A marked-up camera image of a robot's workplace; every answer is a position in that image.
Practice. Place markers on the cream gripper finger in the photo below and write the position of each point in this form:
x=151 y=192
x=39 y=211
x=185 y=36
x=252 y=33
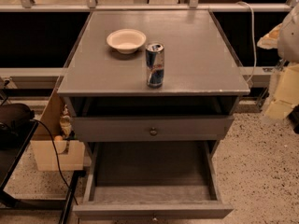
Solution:
x=283 y=92

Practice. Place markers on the silver blue redbull can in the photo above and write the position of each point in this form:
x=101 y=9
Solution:
x=155 y=64

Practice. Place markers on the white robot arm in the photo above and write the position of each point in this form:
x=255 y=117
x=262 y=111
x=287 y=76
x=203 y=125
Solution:
x=284 y=37

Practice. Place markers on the grey top drawer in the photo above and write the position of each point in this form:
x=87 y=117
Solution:
x=130 y=129

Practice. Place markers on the round metal drawer knob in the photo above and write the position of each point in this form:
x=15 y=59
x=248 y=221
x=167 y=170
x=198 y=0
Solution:
x=153 y=132

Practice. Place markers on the grey wooden drawer cabinet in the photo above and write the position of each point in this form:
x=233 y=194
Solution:
x=201 y=77

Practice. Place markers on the grey open middle drawer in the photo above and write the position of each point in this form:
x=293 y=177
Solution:
x=152 y=181

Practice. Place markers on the white paper bowl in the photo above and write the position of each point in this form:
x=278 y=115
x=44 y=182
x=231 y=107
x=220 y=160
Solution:
x=126 y=41

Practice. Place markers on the cardboard box with items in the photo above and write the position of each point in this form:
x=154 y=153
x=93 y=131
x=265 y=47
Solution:
x=52 y=151

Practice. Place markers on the dark round object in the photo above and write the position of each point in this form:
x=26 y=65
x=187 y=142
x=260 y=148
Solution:
x=13 y=116

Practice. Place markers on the black side table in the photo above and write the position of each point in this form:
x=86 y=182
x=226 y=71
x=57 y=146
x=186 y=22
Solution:
x=10 y=157

